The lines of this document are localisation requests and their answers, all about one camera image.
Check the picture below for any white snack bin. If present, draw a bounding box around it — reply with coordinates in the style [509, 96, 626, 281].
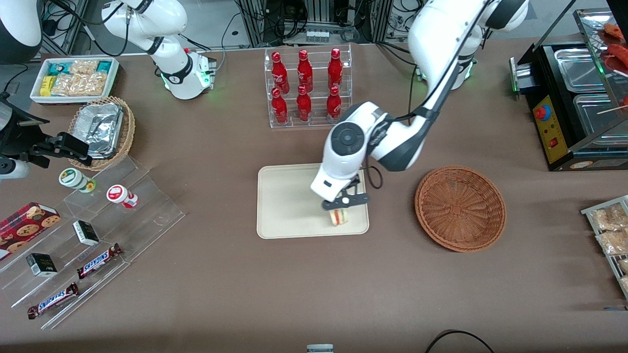
[30, 57, 120, 106]

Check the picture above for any stainless steel pan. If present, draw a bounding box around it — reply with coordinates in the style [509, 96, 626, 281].
[554, 48, 610, 94]
[573, 93, 628, 148]

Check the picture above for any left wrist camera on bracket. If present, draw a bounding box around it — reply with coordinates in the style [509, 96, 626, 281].
[321, 193, 370, 211]

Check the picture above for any black floor cable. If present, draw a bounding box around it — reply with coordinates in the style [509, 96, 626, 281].
[424, 329, 496, 353]

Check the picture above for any red sausage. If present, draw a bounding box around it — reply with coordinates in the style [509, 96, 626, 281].
[605, 44, 628, 75]
[603, 22, 627, 41]

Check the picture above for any small black box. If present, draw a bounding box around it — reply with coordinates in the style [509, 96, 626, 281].
[73, 220, 100, 247]
[26, 253, 58, 278]

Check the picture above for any black food warmer appliance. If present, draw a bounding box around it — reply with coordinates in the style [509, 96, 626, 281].
[509, 0, 628, 172]

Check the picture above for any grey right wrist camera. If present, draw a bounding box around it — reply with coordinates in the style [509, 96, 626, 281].
[0, 156, 50, 180]

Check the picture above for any red cookie box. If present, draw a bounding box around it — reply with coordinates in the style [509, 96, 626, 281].
[0, 202, 61, 261]

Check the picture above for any aluminium frame rack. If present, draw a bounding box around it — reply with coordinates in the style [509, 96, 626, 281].
[235, 0, 393, 48]

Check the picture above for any clear rice cracker bag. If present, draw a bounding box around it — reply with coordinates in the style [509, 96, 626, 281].
[52, 74, 92, 97]
[86, 72, 109, 97]
[69, 60, 99, 76]

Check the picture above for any red cola bottle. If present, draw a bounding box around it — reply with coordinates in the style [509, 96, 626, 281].
[271, 51, 290, 95]
[328, 48, 343, 91]
[296, 85, 313, 122]
[326, 86, 342, 123]
[297, 50, 314, 93]
[271, 87, 288, 125]

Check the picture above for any cream rectangular tray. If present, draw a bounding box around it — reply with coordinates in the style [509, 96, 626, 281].
[257, 162, 369, 239]

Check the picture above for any red lid yogurt cup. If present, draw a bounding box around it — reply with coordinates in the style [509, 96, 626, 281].
[106, 184, 138, 209]

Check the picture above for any clear acrylic step display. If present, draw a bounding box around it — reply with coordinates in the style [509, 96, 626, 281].
[0, 154, 186, 330]

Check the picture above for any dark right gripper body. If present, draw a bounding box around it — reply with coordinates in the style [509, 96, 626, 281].
[0, 96, 50, 158]

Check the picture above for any green lid yogurt cup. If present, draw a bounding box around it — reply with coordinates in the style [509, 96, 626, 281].
[59, 168, 97, 193]

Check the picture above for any brown wicker basket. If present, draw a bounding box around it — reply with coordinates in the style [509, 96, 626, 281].
[415, 166, 507, 252]

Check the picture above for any light wicker basket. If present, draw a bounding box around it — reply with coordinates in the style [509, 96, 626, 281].
[68, 96, 136, 172]

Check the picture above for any clear acrylic bottle rack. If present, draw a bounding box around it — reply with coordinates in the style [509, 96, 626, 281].
[264, 44, 353, 129]

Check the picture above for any aluminium foil container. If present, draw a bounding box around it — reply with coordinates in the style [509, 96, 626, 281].
[86, 102, 124, 153]

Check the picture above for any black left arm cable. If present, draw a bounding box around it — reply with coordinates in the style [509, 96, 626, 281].
[364, 152, 384, 191]

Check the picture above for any Snickers chocolate bar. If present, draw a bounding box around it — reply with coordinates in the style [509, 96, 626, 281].
[27, 282, 79, 320]
[77, 243, 123, 280]

